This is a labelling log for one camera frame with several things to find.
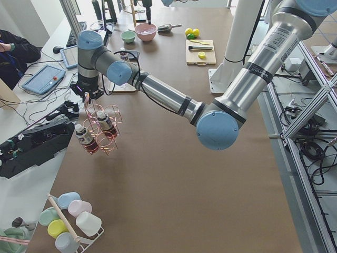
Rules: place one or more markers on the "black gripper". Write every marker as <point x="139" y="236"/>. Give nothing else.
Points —
<point x="147" y="3"/>
<point x="87" y="84"/>

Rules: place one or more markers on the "copper wire bottle basket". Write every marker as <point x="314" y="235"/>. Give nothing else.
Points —
<point x="89" y="121"/>

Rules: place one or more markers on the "tea bottle white cap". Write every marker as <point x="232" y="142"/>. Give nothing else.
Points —
<point x="124" y="56"/>

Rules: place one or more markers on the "wooden cup tree stand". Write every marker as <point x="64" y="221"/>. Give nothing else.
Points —
<point x="137" y="11"/>

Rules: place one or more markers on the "pink bowl of ice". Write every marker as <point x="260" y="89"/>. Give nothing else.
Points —
<point x="146" y="32"/>

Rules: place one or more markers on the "steel ice scoop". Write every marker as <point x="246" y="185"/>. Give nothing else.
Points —
<point x="167" y="28"/>

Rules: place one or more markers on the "green bowl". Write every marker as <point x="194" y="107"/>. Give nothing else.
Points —
<point x="128" y="36"/>

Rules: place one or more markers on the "cream rabbit tray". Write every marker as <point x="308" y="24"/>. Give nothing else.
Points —
<point x="120" y="88"/>

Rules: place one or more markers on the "grey folded cloth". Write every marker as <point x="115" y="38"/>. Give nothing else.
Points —
<point x="133" y="55"/>

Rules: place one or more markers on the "blue teach pendant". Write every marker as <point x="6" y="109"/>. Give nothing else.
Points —
<point x="69" y="56"/>
<point x="44" y="80"/>

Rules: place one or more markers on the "steel muddler black tip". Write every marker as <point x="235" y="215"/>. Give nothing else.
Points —
<point x="199" y="48"/>

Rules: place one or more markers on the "black computer mouse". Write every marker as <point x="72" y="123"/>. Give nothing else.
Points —
<point x="57" y="49"/>

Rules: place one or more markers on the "black keyboard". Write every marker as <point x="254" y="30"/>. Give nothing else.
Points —
<point x="72" y="39"/>

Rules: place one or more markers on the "yellow plastic knife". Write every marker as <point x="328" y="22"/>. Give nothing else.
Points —
<point x="200" y="42"/>

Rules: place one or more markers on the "bamboo cutting board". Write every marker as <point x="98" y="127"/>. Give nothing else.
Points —
<point x="192" y="56"/>

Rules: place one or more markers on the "yellow half lemon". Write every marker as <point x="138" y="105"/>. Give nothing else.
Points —
<point x="201" y="55"/>

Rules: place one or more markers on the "black device on side table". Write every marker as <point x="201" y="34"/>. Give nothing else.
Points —
<point x="37" y="145"/>

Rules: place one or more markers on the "seated person in black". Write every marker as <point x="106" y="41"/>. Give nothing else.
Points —
<point x="16" y="53"/>

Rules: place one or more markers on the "blue plastic cup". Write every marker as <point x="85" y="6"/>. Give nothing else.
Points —
<point x="64" y="200"/>

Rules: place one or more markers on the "pink plastic cup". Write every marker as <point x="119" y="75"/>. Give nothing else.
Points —
<point x="76" y="207"/>

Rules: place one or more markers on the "green plastic cup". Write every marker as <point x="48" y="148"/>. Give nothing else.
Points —
<point x="47" y="216"/>

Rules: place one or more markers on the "white plastic cup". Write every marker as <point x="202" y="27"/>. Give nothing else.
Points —
<point x="88" y="223"/>

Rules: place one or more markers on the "yellow plastic cup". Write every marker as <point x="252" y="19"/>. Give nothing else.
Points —
<point x="56" y="227"/>

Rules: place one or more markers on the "grey plastic cup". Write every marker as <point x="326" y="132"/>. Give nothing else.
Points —
<point x="65" y="243"/>

